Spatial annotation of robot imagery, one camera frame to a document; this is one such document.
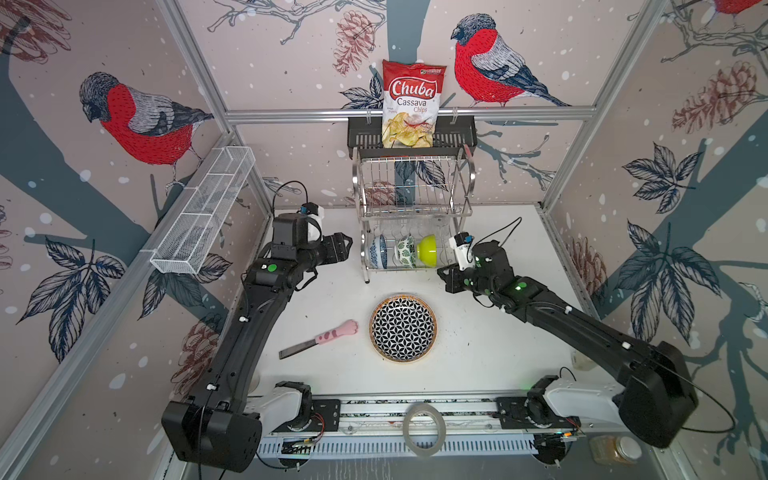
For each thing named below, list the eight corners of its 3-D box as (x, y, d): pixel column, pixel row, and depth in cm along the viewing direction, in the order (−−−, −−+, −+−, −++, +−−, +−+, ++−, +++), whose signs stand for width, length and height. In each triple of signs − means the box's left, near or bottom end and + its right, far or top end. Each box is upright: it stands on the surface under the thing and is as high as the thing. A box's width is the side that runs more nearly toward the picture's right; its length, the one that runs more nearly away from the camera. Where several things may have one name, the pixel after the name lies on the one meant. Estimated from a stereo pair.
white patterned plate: (369, 361, 82) (368, 358, 80) (372, 299, 95) (372, 295, 93) (439, 361, 82) (440, 358, 80) (433, 299, 95) (433, 295, 93)
